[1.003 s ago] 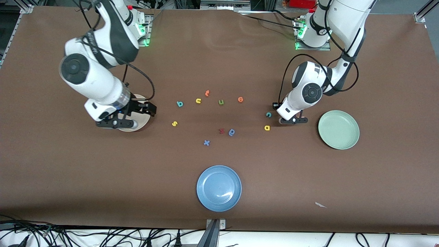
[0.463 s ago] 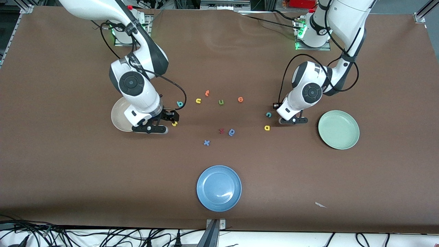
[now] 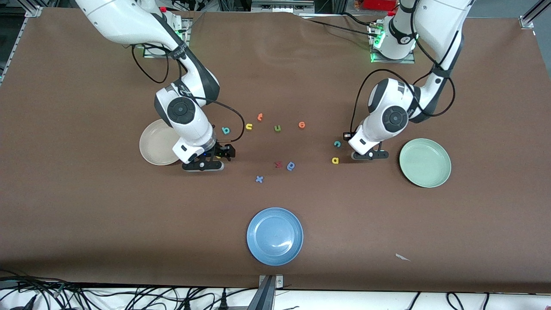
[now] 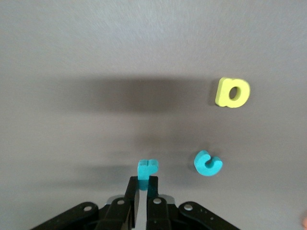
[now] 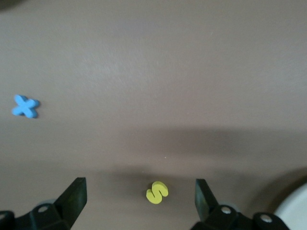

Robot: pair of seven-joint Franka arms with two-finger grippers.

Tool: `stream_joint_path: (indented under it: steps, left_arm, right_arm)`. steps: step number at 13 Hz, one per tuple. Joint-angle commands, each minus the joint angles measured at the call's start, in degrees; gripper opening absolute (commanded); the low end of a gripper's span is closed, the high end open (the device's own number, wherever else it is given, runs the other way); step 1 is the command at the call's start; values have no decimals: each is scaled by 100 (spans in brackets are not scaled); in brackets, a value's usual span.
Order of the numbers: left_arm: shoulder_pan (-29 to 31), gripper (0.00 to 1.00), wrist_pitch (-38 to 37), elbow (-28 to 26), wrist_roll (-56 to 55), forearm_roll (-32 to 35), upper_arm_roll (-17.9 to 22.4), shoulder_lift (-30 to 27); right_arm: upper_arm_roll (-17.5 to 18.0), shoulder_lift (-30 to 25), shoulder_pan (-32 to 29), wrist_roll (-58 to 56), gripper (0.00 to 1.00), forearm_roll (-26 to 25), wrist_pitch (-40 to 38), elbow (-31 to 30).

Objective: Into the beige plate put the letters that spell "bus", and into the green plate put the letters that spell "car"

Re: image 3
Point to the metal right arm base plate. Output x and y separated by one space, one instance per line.
150 55

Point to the blue foam letter a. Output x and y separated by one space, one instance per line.
291 166

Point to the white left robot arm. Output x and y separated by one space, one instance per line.
394 118

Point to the aluminium corner bracket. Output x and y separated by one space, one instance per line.
528 20
33 10

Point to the pale green round plate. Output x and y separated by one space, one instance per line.
425 162

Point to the aluminium profile bar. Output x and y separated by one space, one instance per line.
267 297

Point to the grey metal box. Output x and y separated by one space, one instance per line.
280 6

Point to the brown table cover sheet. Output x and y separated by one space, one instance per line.
86 193

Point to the white paper scrap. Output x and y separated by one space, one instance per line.
401 257

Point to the teal foam letter p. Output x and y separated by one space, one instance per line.
225 130

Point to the red background object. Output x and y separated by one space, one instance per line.
379 4

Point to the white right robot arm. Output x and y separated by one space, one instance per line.
181 110

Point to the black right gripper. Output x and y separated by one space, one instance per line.
221 151

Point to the beige round plate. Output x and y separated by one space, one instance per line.
155 144

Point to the blue round plate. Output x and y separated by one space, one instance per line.
274 237

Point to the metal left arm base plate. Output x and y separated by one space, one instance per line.
394 61

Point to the black power plug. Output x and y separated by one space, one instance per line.
187 305
224 299

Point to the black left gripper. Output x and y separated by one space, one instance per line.
346 138

